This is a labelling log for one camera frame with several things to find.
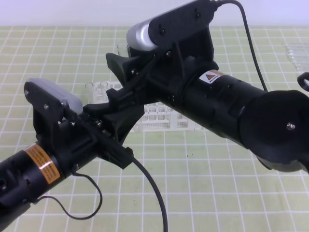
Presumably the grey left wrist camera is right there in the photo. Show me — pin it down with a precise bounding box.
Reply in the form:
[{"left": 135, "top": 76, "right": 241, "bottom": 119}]
[{"left": 24, "top": 78, "right": 83, "bottom": 114}]

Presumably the black thin wire loop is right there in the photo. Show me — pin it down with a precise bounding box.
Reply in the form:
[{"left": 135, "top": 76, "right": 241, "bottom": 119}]
[{"left": 28, "top": 170, "right": 103, "bottom": 220}]

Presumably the clear glass test tube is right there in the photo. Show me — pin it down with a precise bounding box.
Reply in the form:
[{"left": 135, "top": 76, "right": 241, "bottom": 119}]
[{"left": 116, "top": 43, "right": 129, "bottom": 58}]

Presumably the green grid tablecloth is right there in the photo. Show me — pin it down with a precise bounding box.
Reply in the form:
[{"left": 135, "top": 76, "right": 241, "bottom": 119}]
[{"left": 0, "top": 27, "right": 309, "bottom": 232}]

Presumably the clear test tube far-left slot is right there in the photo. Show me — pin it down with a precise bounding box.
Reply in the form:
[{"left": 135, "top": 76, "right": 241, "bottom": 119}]
[{"left": 85, "top": 82, "right": 94, "bottom": 104}]

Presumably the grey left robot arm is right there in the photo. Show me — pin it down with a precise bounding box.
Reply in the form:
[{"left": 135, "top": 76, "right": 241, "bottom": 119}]
[{"left": 0, "top": 78, "right": 144, "bottom": 230}]

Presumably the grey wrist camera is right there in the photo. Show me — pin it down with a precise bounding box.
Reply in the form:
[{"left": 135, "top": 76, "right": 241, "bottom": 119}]
[
  {"left": 126, "top": 19, "right": 157, "bottom": 51},
  {"left": 24, "top": 78, "right": 83, "bottom": 114}
]

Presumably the white plastic test tube rack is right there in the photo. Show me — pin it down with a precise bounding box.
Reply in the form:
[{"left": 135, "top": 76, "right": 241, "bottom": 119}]
[{"left": 93, "top": 81, "right": 203, "bottom": 132}]

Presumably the black right camera cable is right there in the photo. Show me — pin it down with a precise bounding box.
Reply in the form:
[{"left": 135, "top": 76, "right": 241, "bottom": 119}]
[{"left": 210, "top": 0, "right": 269, "bottom": 92}]

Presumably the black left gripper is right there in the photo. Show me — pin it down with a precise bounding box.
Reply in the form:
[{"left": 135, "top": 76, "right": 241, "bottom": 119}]
[{"left": 25, "top": 85, "right": 144, "bottom": 176}]

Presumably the spare glass test tubes pile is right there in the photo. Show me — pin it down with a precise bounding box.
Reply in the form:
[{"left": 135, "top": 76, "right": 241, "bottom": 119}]
[{"left": 283, "top": 42, "right": 309, "bottom": 78}]

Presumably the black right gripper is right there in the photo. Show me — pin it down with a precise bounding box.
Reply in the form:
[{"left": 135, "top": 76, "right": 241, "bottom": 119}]
[{"left": 106, "top": 0, "right": 218, "bottom": 114}]

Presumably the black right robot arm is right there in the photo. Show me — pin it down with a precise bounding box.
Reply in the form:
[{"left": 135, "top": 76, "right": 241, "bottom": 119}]
[{"left": 106, "top": 0, "right": 309, "bottom": 172}]

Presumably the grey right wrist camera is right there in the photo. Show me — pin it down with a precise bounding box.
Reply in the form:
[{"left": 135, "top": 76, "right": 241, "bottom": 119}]
[{"left": 126, "top": 19, "right": 157, "bottom": 51}]

